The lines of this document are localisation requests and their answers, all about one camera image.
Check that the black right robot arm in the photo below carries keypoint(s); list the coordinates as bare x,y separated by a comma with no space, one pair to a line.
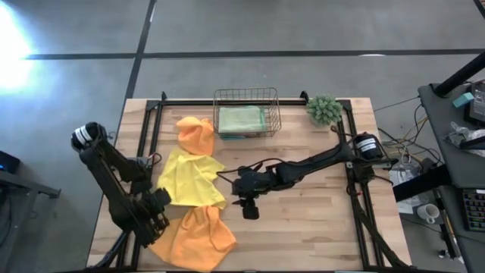
322,159

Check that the green microfiber towel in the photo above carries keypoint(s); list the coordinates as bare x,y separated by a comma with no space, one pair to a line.
240,119

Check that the white mug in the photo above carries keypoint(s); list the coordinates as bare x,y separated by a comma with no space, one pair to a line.
428,213

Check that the black round pole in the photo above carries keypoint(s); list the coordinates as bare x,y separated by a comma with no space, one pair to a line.
458,76

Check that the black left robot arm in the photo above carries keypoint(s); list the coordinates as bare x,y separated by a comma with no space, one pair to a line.
110,182

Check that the orange microfiber towel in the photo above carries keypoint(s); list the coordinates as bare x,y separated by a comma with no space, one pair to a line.
195,136
197,239

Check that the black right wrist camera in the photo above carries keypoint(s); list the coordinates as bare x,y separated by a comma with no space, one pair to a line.
251,208

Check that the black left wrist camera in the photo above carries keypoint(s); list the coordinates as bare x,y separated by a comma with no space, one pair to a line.
162,197

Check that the small teal box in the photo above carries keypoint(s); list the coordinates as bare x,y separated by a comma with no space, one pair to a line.
463,100

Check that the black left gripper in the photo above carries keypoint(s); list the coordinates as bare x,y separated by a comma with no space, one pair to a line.
149,216

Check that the green plant in white pot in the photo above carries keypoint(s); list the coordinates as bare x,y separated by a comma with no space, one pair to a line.
324,110

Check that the black flat device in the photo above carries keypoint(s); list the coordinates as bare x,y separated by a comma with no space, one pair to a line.
477,104

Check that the white paper sheets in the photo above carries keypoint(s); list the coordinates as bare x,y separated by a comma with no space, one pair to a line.
403,178

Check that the grey side desk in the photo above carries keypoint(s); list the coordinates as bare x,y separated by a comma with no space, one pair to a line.
454,167

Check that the teal microfiber towel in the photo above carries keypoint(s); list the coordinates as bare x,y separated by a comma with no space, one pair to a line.
235,135

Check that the clear plastic wrap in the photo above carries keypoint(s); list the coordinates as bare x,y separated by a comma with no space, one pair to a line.
460,134

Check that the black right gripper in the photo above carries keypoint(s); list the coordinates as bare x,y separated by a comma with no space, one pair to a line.
254,182

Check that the black keyboard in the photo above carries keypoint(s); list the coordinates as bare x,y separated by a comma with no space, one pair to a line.
475,210

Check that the black aluminium table frame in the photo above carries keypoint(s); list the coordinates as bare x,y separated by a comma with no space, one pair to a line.
182,102

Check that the yellow microfiber towel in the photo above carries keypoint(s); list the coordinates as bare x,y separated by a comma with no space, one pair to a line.
189,178

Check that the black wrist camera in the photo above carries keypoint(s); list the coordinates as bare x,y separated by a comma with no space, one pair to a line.
162,197
251,208

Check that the black equipment cart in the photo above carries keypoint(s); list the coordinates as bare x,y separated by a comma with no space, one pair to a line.
15,197

